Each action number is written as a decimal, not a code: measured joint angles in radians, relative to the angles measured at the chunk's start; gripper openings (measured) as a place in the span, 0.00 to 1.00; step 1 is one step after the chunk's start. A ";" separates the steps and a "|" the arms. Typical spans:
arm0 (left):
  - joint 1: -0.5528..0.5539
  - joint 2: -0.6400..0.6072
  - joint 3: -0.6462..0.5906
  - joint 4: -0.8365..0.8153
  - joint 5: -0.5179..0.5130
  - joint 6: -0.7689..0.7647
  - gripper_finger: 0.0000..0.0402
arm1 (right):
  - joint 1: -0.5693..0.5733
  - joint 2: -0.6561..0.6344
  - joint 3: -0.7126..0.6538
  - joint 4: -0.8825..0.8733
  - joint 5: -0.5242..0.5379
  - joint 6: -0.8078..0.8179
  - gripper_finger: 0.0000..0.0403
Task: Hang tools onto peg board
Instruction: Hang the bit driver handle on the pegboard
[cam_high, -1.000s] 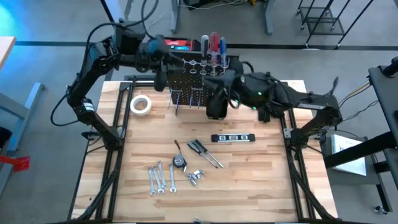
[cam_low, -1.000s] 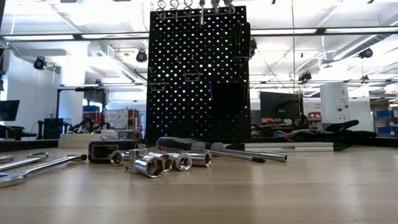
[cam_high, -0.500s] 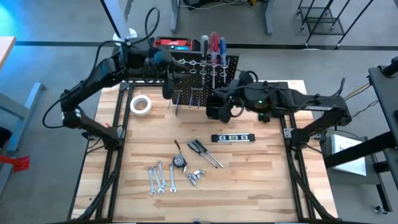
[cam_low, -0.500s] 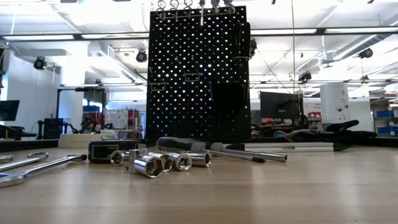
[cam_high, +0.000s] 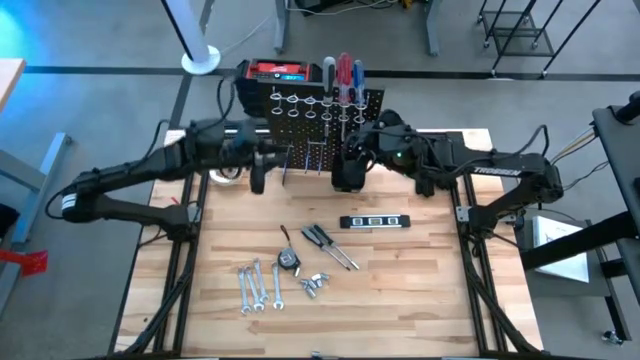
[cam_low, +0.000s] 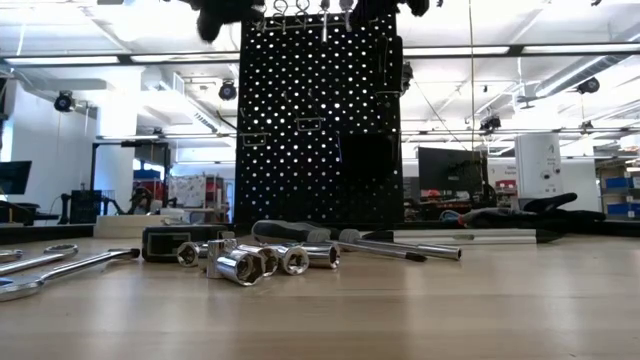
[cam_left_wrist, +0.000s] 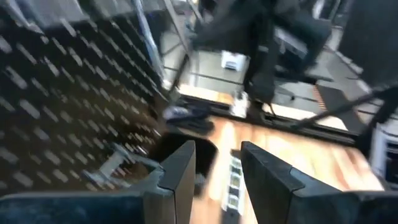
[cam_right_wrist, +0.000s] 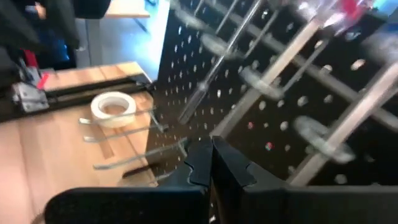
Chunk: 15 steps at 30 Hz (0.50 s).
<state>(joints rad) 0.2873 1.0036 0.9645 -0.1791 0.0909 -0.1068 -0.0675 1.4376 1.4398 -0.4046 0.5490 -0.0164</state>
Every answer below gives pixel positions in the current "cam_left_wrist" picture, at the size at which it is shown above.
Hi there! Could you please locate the black tape measure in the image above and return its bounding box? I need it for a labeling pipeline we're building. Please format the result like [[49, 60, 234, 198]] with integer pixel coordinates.
[[149, 133, 219, 179]]

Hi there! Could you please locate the silver wire loop hook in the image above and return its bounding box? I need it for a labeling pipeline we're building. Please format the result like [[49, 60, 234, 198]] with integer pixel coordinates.
[[82, 142, 164, 191]]

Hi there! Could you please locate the black perforated pegboard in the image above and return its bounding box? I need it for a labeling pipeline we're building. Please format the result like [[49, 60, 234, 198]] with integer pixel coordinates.
[[0, 9, 170, 195]]

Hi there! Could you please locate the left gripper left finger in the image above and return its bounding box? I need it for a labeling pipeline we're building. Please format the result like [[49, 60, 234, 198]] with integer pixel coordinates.
[[0, 139, 197, 224]]

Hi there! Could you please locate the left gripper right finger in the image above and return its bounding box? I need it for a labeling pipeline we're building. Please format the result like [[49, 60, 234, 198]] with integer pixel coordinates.
[[240, 141, 398, 224]]

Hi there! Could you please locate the black work glove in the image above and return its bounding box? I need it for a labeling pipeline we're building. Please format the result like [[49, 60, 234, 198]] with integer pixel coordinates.
[[174, 114, 216, 135]]

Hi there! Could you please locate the black aluminium table frame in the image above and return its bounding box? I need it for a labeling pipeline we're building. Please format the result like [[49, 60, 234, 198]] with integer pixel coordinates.
[[167, 86, 398, 150]]

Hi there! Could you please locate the white paper sheet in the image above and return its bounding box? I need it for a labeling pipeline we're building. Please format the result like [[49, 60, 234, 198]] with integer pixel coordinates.
[[220, 50, 249, 72]]

